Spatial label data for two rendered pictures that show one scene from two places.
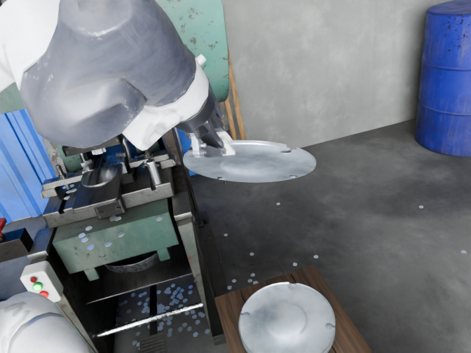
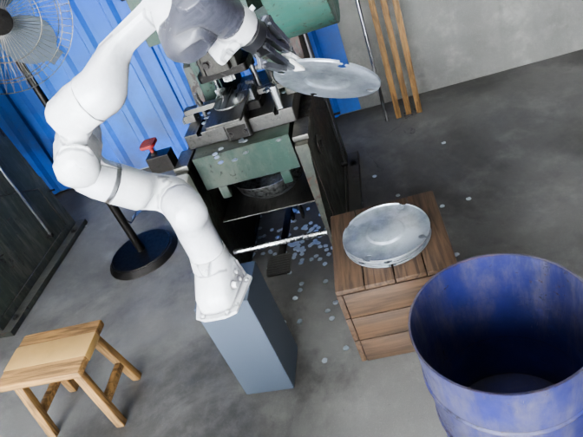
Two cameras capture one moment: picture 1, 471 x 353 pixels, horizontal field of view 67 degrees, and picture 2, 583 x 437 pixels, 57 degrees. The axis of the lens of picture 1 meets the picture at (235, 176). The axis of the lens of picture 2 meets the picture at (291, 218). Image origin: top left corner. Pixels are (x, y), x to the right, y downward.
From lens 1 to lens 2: 78 cm
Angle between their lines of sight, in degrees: 21
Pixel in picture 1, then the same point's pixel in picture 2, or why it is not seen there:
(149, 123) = (223, 48)
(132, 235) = (257, 156)
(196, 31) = not seen: outside the picture
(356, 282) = (505, 225)
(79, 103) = (182, 40)
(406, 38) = not seen: outside the picture
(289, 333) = (383, 240)
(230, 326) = (338, 237)
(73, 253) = (208, 170)
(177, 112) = (237, 41)
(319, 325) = (414, 235)
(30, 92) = (162, 36)
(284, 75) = not seen: outside the picture
